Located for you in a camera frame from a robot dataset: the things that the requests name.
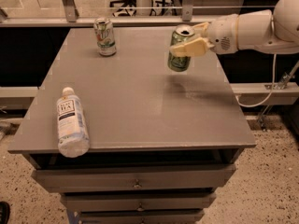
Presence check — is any green soda can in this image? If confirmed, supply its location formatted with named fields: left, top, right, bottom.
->
left=168, top=24, right=194, bottom=72

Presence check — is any grey metal railing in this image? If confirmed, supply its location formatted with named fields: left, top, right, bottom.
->
left=0, top=0, right=299, bottom=28

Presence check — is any white cable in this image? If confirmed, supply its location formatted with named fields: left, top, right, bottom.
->
left=235, top=53, right=278, bottom=108

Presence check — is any black office chair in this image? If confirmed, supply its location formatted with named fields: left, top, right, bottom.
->
left=109, top=0, right=136, bottom=17

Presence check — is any grey drawer cabinet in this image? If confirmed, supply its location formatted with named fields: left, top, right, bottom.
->
left=9, top=27, right=255, bottom=224

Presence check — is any black shoe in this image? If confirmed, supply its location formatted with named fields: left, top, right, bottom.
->
left=0, top=202, right=10, bottom=224

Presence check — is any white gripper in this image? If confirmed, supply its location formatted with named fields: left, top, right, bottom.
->
left=169, top=14, right=238, bottom=57

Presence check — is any clear plastic tea bottle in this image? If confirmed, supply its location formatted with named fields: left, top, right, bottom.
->
left=56, top=87, right=90, bottom=158

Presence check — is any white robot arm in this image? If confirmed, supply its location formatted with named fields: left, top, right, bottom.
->
left=170, top=0, right=299, bottom=57

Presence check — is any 7up soda can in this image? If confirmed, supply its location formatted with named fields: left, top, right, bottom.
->
left=93, top=17, right=117, bottom=56

